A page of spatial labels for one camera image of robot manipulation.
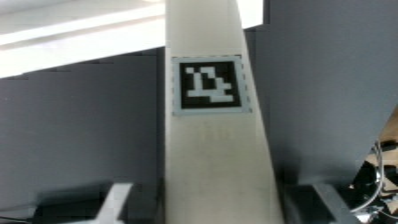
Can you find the white desk leg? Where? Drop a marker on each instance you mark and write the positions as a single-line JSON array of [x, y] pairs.
[[221, 189]]

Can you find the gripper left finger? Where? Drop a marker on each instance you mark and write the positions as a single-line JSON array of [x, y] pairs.
[[129, 206]]

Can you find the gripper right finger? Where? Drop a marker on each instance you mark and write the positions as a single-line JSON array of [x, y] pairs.
[[315, 206]]

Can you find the white U-shaped fence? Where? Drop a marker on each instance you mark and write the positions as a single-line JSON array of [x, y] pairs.
[[65, 31]]

